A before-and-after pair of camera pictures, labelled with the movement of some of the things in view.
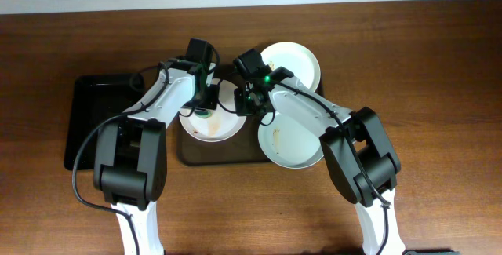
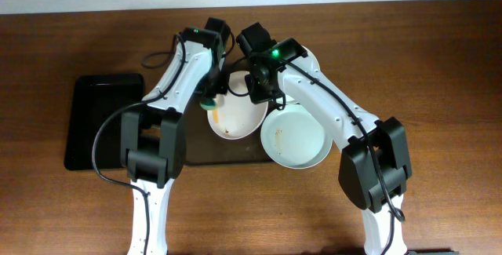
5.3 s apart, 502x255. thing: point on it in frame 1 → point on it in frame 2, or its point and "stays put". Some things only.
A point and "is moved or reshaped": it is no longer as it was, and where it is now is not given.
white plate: (222, 125) is moved or reshaped
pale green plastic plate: (289, 144) stays put
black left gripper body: (208, 100) → (214, 88)
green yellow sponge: (203, 114) is moved or reshaped
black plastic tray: (92, 99) stays put
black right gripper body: (243, 104) → (260, 95)
